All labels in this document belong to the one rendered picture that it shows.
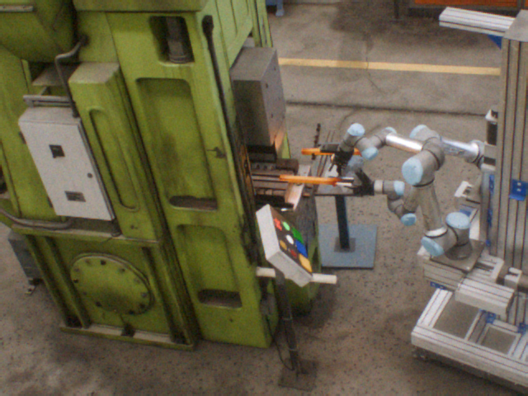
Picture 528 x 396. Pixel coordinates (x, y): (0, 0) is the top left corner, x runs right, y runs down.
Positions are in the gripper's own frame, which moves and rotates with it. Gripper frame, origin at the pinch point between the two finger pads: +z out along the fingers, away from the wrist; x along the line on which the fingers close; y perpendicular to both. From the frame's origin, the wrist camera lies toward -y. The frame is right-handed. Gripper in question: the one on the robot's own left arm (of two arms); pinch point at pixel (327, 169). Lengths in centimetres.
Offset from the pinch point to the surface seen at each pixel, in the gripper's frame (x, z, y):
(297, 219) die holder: -14.0, 30.0, -1.7
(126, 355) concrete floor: -64, 155, -55
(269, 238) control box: -64, -3, -16
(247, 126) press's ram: -17, -19, -49
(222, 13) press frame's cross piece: -12, -70, -82
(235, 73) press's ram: -12, -42, -65
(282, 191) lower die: -9.2, 20.6, -15.9
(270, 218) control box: -52, -2, -19
